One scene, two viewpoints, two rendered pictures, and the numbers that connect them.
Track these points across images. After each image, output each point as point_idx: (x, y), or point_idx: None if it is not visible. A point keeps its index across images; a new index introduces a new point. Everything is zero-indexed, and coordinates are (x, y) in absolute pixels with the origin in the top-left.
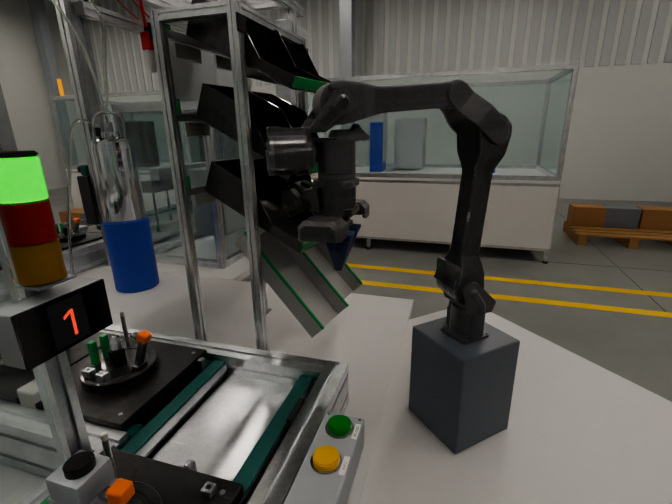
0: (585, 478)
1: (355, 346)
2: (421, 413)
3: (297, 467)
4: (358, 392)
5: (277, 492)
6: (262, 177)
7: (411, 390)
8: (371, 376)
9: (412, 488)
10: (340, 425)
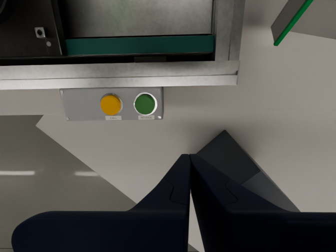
0: (190, 216)
1: (319, 61)
2: (214, 142)
3: (98, 86)
4: (238, 86)
5: (74, 81)
6: None
7: (228, 138)
8: (263, 92)
9: (156, 139)
10: (141, 107)
